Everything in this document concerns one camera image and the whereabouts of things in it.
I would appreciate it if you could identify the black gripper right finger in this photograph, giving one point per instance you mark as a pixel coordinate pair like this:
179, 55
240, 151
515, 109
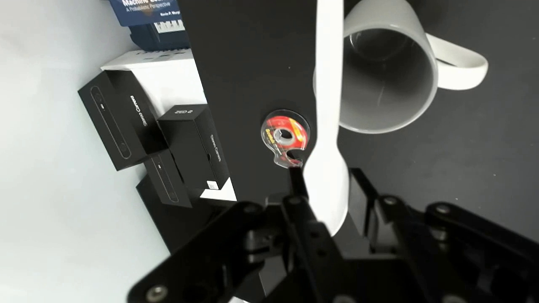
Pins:
449, 245

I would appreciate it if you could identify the large flat black box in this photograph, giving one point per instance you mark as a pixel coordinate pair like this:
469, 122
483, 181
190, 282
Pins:
115, 117

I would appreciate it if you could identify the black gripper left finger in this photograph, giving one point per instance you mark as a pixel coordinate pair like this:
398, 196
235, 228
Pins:
225, 245

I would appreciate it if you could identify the white plastic spoon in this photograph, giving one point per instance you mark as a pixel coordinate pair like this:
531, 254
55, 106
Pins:
328, 111

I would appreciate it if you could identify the blue printed cardboard box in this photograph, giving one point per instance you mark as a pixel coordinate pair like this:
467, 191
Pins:
149, 13

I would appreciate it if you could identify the small black box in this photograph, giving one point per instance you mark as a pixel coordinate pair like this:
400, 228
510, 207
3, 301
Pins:
195, 143
169, 178

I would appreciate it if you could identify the white ceramic mug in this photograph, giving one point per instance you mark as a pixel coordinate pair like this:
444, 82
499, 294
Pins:
388, 72

